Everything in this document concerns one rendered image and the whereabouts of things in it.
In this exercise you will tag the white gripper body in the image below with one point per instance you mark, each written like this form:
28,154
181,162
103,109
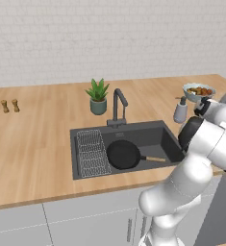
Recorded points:
210,105

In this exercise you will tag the green potted plant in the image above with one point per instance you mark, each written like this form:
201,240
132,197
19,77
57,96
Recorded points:
98,96

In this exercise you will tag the grey cupboard door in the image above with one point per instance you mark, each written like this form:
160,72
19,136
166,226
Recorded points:
18,237
143,221
92,230

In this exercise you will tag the grey soap dispenser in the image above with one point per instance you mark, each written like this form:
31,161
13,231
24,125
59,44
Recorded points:
180,112

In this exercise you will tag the dark grey dishwasher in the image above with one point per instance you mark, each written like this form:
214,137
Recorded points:
218,214

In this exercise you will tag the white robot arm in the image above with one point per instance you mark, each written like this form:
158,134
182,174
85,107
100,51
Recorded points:
185,179

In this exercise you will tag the dark grey sink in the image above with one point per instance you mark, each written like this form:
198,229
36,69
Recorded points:
169,141

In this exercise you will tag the pale blue bowl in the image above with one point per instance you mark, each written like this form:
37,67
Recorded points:
197,96

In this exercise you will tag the black frying pan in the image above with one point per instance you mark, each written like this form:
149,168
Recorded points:
123,154

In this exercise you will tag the orange brown food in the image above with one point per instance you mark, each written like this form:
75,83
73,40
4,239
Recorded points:
201,91

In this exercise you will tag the dark grey tap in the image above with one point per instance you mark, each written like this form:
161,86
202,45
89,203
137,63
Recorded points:
119,109

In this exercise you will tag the grey drawer front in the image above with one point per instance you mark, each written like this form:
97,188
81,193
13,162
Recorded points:
92,206
15,217

